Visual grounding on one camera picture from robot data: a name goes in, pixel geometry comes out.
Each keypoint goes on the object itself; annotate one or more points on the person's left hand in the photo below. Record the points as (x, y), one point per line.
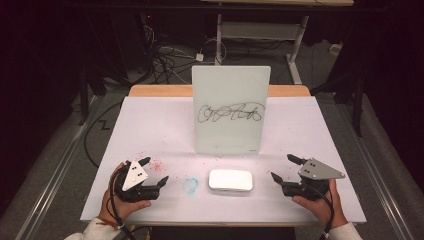
(125, 208)

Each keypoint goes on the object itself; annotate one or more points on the black metal stand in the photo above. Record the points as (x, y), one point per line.
(83, 96)
(358, 106)

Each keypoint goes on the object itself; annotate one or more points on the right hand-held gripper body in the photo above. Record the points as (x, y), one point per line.
(315, 173)

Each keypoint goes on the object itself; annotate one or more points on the white paper table cover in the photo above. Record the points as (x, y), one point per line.
(166, 133)

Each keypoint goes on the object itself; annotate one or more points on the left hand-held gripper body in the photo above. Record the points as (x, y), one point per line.
(135, 175)

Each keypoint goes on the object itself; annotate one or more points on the white metal desk frame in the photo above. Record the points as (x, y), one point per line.
(260, 30)

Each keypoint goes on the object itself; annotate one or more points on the white power adapter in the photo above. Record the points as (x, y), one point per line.
(199, 57)

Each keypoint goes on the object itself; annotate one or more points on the aluminium floor rail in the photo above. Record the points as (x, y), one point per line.
(56, 170)
(376, 176)

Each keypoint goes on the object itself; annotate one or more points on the person's right hand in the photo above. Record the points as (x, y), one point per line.
(321, 208)

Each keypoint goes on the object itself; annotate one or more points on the white whiteboard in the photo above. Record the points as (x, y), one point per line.
(230, 130)

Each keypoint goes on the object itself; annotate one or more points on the white whiteboard eraser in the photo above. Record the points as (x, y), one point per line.
(230, 180)

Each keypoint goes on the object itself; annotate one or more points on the white power strip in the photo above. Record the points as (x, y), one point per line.
(335, 49)

